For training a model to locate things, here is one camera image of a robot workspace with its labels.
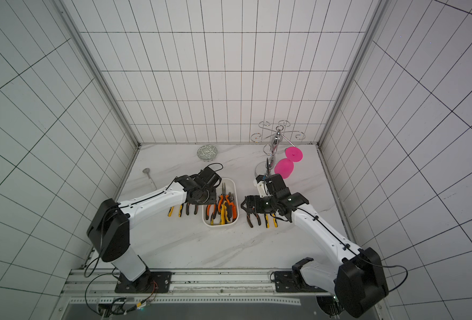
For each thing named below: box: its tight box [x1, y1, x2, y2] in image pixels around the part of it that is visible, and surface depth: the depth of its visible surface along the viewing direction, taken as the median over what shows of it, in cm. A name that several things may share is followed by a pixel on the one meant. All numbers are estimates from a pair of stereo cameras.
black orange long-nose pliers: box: [246, 213, 262, 228], surface depth 90 cm
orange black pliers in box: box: [217, 182, 238, 223], surface depth 91 cm
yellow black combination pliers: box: [264, 213, 278, 229], surface depth 89 cm
